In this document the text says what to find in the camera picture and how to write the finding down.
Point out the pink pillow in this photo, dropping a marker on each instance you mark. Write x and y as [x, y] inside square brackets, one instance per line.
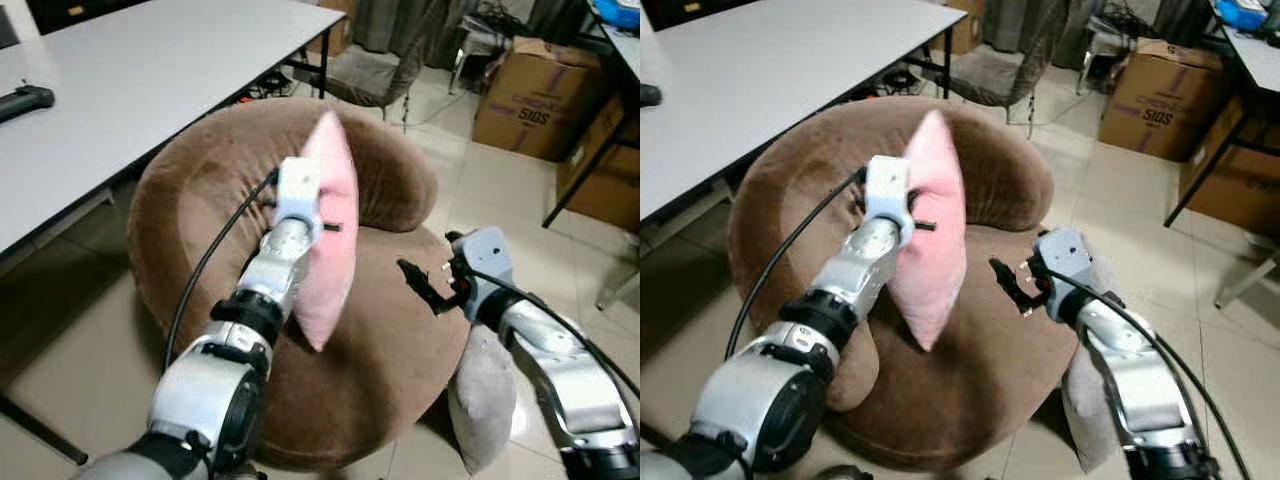
[340, 200]
[940, 200]

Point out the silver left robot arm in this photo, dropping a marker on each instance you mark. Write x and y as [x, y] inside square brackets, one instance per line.
[210, 390]
[780, 400]

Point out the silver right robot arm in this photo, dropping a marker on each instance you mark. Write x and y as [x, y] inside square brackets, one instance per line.
[570, 380]
[1140, 380]

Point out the brown round sofa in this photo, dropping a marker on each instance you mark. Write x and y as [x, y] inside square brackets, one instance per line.
[390, 360]
[1000, 360]

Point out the grey pillow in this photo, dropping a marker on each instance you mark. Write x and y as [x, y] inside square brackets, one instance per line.
[480, 400]
[1085, 410]

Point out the brown mesh chair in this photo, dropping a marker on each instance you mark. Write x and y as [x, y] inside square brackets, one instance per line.
[990, 72]
[370, 72]

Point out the plain cardboard box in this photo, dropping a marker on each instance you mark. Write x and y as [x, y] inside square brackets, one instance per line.
[1235, 180]
[610, 175]

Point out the printed cardboard box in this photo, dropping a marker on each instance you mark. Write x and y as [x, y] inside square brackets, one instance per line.
[1160, 100]
[535, 100]

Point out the large white table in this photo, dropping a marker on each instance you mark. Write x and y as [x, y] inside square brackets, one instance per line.
[150, 70]
[780, 70]

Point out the grey metal chair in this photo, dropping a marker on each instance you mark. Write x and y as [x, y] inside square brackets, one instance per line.
[1105, 45]
[480, 45]

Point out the black controller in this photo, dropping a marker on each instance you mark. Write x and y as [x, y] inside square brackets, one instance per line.
[25, 102]
[650, 95]

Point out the white desk with black legs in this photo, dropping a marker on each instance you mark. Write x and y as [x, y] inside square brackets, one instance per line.
[1262, 55]
[625, 45]

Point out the blue object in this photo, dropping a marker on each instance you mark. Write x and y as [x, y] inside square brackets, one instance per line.
[1242, 14]
[618, 12]

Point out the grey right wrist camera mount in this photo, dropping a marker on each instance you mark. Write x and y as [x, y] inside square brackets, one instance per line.
[1065, 255]
[488, 255]

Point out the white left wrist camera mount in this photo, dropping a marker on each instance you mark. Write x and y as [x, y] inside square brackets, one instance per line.
[300, 185]
[887, 185]

